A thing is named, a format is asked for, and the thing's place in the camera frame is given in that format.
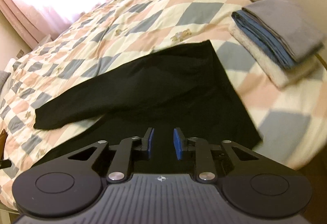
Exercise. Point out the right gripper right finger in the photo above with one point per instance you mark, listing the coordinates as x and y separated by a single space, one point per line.
198 151

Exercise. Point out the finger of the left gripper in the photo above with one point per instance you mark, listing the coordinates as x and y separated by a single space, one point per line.
5 164

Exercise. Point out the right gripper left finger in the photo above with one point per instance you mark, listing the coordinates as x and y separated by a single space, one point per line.
126 153

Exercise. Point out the black garment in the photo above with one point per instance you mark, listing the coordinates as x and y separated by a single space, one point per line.
182 87

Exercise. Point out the grey plaid cushion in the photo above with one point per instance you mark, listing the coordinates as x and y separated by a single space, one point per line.
3 78

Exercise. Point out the white bed pillow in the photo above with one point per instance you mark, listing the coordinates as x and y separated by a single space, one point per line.
10 67

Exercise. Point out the white fleece folded cloth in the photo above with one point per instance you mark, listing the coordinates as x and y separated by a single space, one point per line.
279 77

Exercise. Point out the blue folded cloth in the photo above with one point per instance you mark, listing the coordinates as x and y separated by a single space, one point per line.
264 40

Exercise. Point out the checkered patchwork quilt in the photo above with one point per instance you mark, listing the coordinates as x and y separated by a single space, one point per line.
291 121

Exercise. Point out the grey folded cloth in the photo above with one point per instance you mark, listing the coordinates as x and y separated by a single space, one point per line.
289 24

